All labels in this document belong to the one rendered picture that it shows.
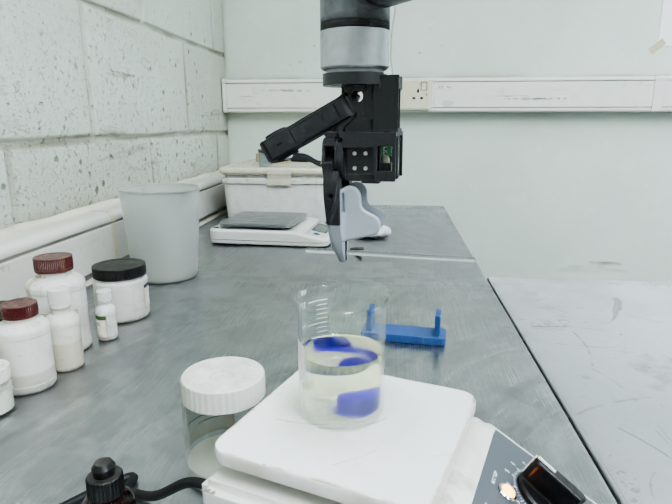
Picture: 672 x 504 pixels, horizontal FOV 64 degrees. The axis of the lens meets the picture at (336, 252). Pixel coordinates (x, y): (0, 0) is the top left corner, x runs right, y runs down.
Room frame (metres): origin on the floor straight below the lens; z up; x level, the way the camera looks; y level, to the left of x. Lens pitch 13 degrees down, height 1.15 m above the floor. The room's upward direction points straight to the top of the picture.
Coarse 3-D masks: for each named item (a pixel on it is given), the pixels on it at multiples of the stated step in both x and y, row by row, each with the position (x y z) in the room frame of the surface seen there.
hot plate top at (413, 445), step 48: (288, 384) 0.32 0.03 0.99; (432, 384) 0.32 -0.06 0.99; (240, 432) 0.27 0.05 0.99; (288, 432) 0.27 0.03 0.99; (336, 432) 0.27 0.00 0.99; (384, 432) 0.27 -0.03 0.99; (432, 432) 0.27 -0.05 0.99; (288, 480) 0.23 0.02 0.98; (336, 480) 0.22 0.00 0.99; (384, 480) 0.22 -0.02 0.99; (432, 480) 0.22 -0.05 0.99
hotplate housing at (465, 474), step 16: (480, 432) 0.30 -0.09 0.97; (464, 448) 0.28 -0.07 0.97; (480, 448) 0.28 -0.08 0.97; (464, 464) 0.26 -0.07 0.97; (480, 464) 0.27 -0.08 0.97; (208, 480) 0.25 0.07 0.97; (224, 480) 0.25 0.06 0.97; (240, 480) 0.25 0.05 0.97; (256, 480) 0.25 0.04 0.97; (448, 480) 0.25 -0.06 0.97; (464, 480) 0.25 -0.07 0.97; (208, 496) 0.25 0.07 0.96; (224, 496) 0.24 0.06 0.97; (240, 496) 0.24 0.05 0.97; (256, 496) 0.24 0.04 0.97; (272, 496) 0.24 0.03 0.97; (288, 496) 0.24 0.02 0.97; (304, 496) 0.24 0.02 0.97; (320, 496) 0.24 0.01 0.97; (448, 496) 0.24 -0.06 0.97; (464, 496) 0.24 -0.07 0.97
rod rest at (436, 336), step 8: (440, 312) 0.61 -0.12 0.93; (440, 320) 0.60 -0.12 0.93; (392, 328) 0.62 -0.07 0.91; (400, 328) 0.62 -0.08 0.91; (408, 328) 0.62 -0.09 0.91; (416, 328) 0.62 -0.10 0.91; (424, 328) 0.62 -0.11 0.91; (432, 328) 0.62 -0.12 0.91; (440, 328) 0.62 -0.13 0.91; (392, 336) 0.60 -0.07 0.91; (400, 336) 0.60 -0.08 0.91; (408, 336) 0.59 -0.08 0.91; (416, 336) 0.59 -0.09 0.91; (424, 336) 0.59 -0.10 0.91; (432, 336) 0.59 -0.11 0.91; (440, 336) 0.59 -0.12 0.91; (424, 344) 0.59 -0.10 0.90; (432, 344) 0.59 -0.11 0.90; (440, 344) 0.58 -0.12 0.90
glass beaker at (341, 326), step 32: (320, 288) 0.31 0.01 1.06; (352, 288) 0.31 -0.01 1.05; (384, 288) 0.31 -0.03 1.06; (320, 320) 0.27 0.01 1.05; (352, 320) 0.27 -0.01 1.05; (384, 320) 0.28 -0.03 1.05; (320, 352) 0.27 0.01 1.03; (352, 352) 0.27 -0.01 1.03; (384, 352) 0.28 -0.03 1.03; (320, 384) 0.27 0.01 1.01; (352, 384) 0.27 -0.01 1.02; (384, 384) 0.29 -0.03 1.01; (320, 416) 0.27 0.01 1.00; (352, 416) 0.27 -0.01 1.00
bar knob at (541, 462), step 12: (528, 468) 0.27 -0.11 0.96; (540, 468) 0.26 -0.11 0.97; (552, 468) 0.26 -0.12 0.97; (528, 480) 0.27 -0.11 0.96; (540, 480) 0.26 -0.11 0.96; (552, 480) 0.26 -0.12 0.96; (564, 480) 0.26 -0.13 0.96; (528, 492) 0.26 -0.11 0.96; (540, 492) 0.26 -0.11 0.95; (552, 492) 0.26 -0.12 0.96; (564, 492) 0.25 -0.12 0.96; (576, 492) 0.25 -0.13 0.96
